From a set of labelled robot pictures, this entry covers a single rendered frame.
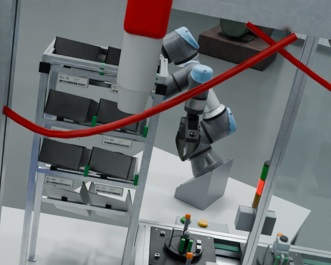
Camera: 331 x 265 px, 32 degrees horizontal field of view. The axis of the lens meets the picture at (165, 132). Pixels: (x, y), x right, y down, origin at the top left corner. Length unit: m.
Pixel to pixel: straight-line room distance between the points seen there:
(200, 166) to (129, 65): 2.00
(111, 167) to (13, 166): 2.81
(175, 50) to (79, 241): 0.88
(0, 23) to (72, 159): 1.14
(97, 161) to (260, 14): 1.16
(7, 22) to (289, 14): 0.32
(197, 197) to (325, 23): 1.94
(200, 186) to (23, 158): 2.36
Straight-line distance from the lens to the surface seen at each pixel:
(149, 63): 0.61
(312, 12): 0.72
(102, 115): 1.72
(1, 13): 0.67
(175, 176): 2.85
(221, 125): 2.59
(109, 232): 2.32
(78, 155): 1.77
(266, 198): 1.84
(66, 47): 1.68
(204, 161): 2.59
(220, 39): 8.60
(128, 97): 0.63
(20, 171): 4.48
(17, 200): 4.12
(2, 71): 0.69
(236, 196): 2.81
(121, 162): 1.77
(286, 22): 0.71
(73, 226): 2.33
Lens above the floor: 2.13
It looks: 22 degrees down
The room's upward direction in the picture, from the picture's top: 12 degrees clockwise
